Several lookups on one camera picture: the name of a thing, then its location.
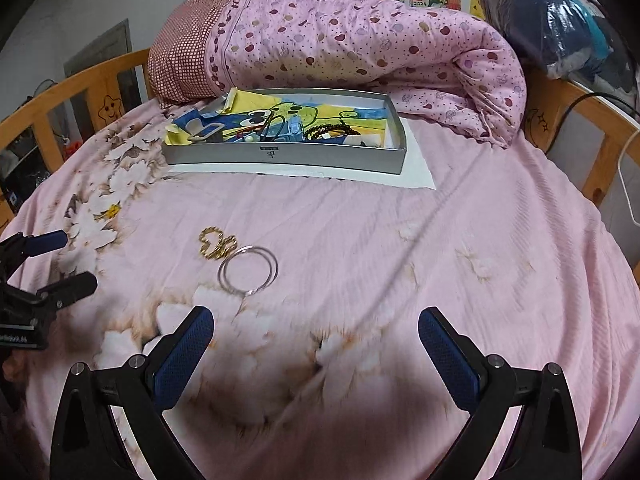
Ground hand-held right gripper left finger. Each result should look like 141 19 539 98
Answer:
50 305 216 480

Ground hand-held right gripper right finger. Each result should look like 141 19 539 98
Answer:
417 306 583 480

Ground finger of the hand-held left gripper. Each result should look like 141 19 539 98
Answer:
4 229 70 267
34 272 99 314

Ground grey shallow box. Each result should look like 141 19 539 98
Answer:
161 87 411 176

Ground dark wooden bead necklace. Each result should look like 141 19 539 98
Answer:
303 123 362 143

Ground pink floral bed sheet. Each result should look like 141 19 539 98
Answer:
0 95 640 480

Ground white paper sheet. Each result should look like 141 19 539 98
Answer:
164 120 437 192

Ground grey metal clip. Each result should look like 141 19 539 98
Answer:
187 122 227 144

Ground grey framed panel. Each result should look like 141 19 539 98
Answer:
63 18 144 107

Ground white cloth piece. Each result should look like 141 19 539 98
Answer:
344 132 382 149

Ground cartoon printed cloth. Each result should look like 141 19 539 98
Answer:
166 88 389 147

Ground pink dotted quilt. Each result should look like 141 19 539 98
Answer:
147 0 531 149

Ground plastic bag of clothes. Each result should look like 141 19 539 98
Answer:
479 0 628 82

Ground silver wire bangles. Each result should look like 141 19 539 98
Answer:
217 244 280 295

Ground gold chain bracelet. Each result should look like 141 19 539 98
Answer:
198 227 240 262

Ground white cable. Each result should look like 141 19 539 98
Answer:
614 129 640 227

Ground black cable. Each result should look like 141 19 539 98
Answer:
544 91 640 155

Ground wooden bed frame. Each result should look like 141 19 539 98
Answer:
0 47 640 233

